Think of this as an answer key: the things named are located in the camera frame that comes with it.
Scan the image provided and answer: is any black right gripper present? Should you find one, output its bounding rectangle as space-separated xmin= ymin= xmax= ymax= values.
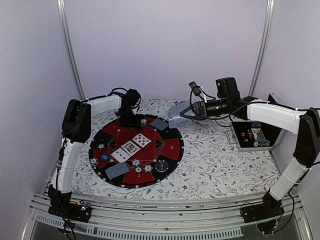
xmin=181 ymin=97 xmax=231 ymax=120

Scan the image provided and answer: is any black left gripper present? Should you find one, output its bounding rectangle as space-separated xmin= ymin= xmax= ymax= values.
xmin=119 ymin=107 xmax=142 ymax=129

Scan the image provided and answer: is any blue playing card deck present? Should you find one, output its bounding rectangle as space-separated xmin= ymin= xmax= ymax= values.
xmin=167 ymin=101 xmax=192 ymax=129

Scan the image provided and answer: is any hearts number card face-up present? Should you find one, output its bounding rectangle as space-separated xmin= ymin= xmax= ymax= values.
xmin=132 ymin=133 xmax=152 ymax=148

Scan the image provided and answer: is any king of diamonds card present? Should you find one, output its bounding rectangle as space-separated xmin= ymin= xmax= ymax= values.
xmin=121 ymin=140 xmax=141 ymax=156

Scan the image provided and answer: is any diamonds number card face-up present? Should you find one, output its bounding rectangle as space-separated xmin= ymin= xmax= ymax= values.
xmin=111 ymin=147 xmax=131 ymax=163

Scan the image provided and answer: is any blue small blind button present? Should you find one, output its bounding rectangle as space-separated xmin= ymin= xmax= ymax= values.
xmin=100 ymin=153 xmax=110 ymax=162

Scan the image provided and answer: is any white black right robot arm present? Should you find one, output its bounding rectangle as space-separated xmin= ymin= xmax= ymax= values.
xmin=180 ymin=77 xmax=320 ymax=222

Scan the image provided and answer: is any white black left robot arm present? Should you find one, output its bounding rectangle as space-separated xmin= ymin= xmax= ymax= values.
xmin=48 ymin=87 xmax=142 ymax=219

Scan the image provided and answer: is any round red black poker mat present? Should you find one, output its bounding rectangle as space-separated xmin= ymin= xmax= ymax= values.
xmin=88 ymin=114 xmax=184 ymax=189

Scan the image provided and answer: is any aluminium poker chip case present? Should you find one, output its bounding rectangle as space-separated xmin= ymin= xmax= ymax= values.
xmin=226 ymin=92 xmax=285 ymax=152

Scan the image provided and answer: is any boxed playing card deck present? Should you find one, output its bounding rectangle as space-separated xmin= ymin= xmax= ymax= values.
xmin=251 ymin=128 xmax=265 ymax=141

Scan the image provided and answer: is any aluminium front rail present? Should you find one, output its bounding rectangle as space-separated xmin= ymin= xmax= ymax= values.
xmin=21 ymin=192 xmax=312 ymax=240

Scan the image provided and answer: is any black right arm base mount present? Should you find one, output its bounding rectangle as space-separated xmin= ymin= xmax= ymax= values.
xmin=239 ymin=197 xmax=296 ymax=236

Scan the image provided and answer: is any left aluminium frame post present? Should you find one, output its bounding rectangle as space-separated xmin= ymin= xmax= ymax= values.
xmin=56 ymin=0 xmax=86 ymax=100

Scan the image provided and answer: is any aluminium frame post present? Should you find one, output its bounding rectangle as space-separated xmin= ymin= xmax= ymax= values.
xmin=56 ymin=0 xmax=86 ymax=100
xmin=248 ymin=0 xmax=275 ymax=96

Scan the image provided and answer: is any right aluminium frame post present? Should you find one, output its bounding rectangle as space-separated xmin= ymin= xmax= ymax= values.
xmin=248 ymin=0 xmax=275 ymax=96

